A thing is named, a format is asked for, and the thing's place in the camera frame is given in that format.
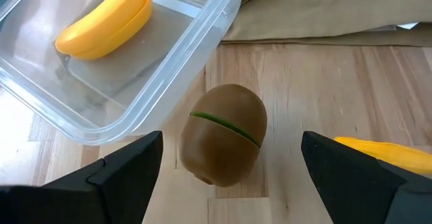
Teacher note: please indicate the tan folded cloth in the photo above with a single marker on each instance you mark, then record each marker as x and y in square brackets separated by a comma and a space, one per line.
[320, 15]

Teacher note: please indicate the brown toy kiwi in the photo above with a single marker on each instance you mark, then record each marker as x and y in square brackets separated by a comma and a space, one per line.
[219, 149]

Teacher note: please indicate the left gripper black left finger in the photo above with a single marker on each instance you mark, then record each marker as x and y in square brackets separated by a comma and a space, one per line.
[84, 200]

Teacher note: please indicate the yellow toy banana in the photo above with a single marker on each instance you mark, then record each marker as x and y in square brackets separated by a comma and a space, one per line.
[101, 25]

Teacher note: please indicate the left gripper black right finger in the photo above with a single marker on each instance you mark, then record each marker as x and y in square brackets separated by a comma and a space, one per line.
[364, 197]

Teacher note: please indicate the small yellow toy piece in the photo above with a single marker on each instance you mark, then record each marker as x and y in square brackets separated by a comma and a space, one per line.
[398, 154]

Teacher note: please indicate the clear plastic tupperware container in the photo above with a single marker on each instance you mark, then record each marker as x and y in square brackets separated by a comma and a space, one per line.
[152, 82]

